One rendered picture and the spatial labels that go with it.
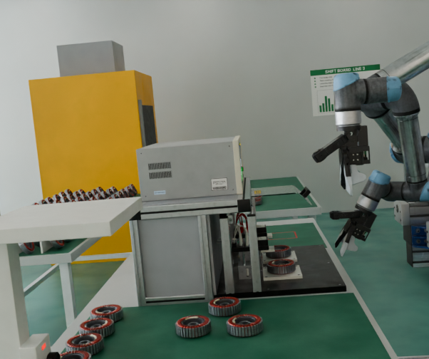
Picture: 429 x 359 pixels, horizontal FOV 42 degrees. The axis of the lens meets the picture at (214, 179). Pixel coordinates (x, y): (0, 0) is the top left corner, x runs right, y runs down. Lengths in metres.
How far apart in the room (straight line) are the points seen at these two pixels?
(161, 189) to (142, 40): 5.65
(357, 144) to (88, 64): 4.72
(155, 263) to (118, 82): 3.90
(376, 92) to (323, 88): 5.87
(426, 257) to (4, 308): 1.68
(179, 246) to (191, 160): 0.33
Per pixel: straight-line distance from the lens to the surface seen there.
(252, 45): 7.55
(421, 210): 2.44
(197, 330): 1.76
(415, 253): 2.47
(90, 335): 1.82
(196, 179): 2.12
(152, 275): 2.09
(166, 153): 2.13
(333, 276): 2.21
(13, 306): 1.46
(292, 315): 1.89
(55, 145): 6.00
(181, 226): 2.03
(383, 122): 2.30
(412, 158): 2.20
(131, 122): 5.78
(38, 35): 8.08
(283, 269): 2.21
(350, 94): 1.68
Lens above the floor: 1.42
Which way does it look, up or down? 6 degrees down
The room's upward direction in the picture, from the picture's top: 5 degrees counter-clockwise
